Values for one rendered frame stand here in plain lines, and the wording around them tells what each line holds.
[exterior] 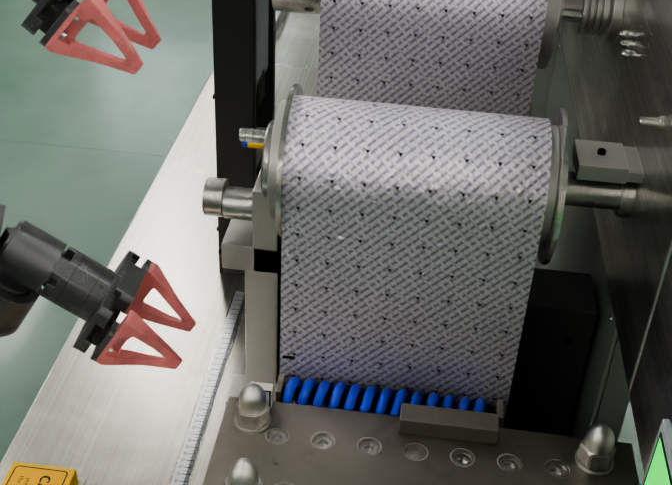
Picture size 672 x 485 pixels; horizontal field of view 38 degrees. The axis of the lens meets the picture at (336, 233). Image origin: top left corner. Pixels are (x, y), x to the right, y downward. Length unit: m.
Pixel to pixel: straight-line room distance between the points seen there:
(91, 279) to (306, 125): 0.27
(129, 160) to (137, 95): 0.51
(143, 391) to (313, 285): 0.34
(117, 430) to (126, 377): 0.09
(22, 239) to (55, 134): 2.70
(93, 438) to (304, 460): 0.31
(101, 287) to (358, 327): 0.26
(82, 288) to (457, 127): 0.39
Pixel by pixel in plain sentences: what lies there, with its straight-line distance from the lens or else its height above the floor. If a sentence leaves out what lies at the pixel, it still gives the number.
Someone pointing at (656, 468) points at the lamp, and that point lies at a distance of 0.76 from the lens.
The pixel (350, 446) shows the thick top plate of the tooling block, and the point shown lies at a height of 1.03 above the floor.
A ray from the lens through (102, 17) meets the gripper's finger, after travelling 0.87.
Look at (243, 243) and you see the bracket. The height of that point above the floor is 1.14.
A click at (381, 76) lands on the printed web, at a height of 1.26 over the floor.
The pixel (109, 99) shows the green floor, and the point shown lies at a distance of 3.90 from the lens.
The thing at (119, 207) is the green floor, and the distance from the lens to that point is 3.21.
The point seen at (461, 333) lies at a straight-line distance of 0.95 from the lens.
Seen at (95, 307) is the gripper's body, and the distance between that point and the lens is 0.98.
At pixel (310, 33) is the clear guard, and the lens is 1.93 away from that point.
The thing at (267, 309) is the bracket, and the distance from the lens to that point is 1.06.
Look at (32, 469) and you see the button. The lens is 1.10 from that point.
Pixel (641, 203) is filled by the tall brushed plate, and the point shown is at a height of 1.27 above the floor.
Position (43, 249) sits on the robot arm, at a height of 1.16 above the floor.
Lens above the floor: 1.72
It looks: 34 degrees down
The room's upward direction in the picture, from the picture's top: 3 degrees clockwise
